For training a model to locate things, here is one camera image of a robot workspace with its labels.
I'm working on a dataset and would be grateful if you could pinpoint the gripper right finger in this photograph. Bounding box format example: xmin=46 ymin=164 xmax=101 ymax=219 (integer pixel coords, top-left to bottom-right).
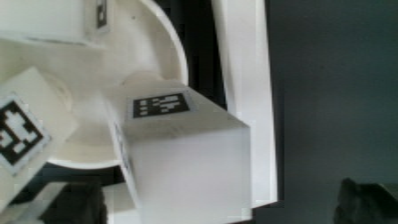
xmin=332 ymin=178 xmax=398 ymax=224

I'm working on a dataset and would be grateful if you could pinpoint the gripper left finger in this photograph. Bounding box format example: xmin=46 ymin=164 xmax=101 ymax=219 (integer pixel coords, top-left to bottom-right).
xmin=0 ymin=179 xmax=110 ymax=224

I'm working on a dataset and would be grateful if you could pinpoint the white stool leg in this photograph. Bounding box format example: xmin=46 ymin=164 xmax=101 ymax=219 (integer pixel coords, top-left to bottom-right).
xmin=0 ymin=0 xmax=113 ymax=46
xmin=0 ymin=68 xmax=76 ymax=211
xmin=102 ymin=78 xmax=250 ymax=224

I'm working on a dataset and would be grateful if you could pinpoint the white round stool seat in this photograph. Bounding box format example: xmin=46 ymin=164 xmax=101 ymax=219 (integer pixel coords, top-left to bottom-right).
xmin=0 ymin=0 xmax=188 ymax=169

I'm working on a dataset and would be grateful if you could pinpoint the white U-shaped obstacle fence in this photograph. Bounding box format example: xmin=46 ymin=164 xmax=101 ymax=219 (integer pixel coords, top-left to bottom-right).
xmin=99 ymin=0 xmax=280 ymax=224

